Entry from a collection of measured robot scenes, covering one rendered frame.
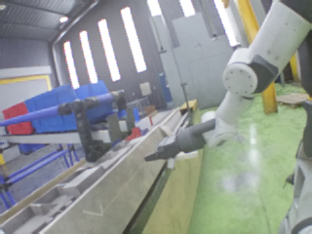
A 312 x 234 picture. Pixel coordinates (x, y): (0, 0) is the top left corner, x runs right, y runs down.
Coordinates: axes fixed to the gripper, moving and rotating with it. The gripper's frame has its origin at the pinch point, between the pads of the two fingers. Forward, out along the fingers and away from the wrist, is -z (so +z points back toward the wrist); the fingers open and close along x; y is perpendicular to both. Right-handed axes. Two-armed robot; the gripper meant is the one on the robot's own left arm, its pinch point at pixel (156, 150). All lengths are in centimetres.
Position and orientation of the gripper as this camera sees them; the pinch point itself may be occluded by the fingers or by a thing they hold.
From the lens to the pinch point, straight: 65.6
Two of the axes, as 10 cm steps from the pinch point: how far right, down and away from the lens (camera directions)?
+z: 8.5, -3.6, -3.8
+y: 4.2, 9.0, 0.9
